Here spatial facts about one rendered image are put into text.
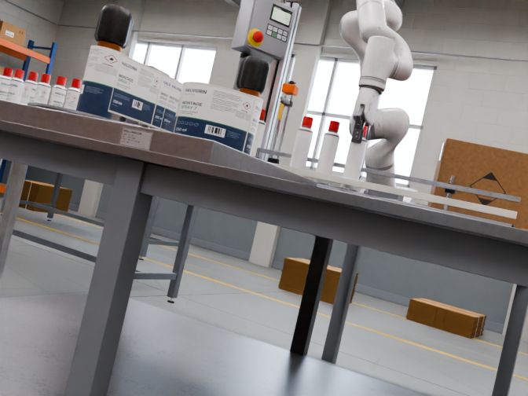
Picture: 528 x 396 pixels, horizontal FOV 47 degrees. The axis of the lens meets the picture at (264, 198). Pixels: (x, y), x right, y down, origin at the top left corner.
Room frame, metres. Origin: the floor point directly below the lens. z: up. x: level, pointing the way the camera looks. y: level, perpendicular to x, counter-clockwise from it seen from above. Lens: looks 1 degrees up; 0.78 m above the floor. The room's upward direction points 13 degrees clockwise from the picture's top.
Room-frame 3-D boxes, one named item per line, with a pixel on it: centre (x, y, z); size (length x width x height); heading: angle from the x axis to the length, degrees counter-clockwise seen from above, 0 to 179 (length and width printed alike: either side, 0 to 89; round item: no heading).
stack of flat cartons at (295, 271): (6.20, -0.73, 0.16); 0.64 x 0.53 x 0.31; 65
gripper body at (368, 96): (1.88, -0.25, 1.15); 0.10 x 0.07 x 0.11; 157
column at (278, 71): (2.16, 0.05, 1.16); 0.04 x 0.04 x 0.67; 67
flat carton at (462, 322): (6.05, -2.02, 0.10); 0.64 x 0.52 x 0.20; 58
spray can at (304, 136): (1.95, -0.08, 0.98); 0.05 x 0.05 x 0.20
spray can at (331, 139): (1.92, -0.16, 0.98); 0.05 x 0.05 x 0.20
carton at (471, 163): (2.04, -0.70, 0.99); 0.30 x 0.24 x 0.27; 78
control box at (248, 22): (2.13, 0.13, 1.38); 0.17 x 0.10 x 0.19; 122
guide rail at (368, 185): (1.87, -0.18, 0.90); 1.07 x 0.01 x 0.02; 67
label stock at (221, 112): (1.51, 0.16, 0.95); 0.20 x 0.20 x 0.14
